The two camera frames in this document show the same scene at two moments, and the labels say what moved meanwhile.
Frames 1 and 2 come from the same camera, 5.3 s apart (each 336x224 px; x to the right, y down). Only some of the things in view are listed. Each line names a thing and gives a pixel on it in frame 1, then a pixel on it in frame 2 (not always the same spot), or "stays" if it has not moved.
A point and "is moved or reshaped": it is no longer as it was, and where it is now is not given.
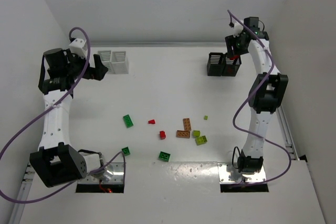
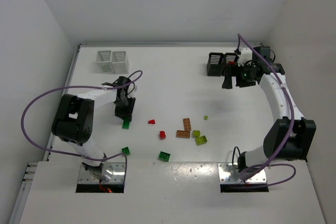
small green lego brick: (125, 150) stays
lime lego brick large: (201, 140) stays
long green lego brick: (127, 121) is moved or reshaped
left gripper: (93, 68) → (125, 110)
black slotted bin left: (216, 62) stays
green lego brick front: (164, 156) stays
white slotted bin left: (105, 57) stays
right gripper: (232, 48) → (233, 71)
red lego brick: (162, 135) stays
